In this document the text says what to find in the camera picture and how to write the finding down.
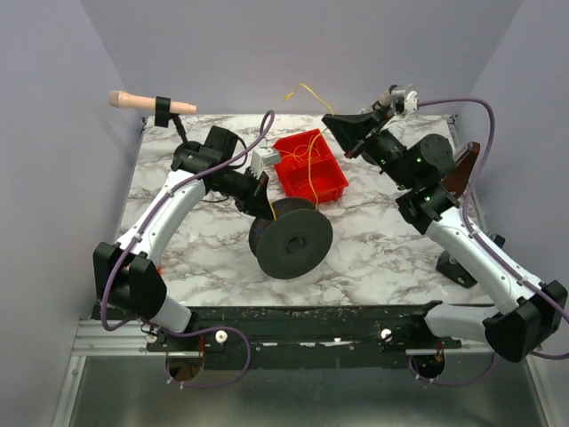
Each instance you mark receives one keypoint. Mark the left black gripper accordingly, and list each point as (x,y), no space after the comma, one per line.
(259,196)

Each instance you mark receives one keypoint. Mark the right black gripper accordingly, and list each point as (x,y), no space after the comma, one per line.
(362,142)

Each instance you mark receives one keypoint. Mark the grey cable spool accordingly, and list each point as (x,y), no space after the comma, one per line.
(294,243)

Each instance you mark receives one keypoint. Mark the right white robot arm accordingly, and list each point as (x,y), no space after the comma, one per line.
(526,311)

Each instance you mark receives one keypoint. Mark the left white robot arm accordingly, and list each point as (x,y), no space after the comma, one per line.
(126,272)

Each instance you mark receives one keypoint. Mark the silver microphone on stand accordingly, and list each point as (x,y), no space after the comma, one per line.
(384,99)

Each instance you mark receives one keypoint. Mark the red plastic bin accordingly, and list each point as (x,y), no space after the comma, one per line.
(308,168)

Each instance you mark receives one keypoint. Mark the brown wooden metronome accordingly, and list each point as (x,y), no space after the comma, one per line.
(457,181)

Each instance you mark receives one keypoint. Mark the beige microphone on stand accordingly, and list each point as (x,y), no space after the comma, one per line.
(165,109)

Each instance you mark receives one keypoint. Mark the black metronome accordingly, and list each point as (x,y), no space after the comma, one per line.
(453,267)

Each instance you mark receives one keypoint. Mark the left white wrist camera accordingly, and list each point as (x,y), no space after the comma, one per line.
(263,157)

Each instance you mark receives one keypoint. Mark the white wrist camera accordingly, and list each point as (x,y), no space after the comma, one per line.
(263,157)
(403,99)

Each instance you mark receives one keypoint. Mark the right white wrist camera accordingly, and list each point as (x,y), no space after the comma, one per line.
(403,99)

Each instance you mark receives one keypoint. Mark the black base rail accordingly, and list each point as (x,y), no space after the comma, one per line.
(306,337)

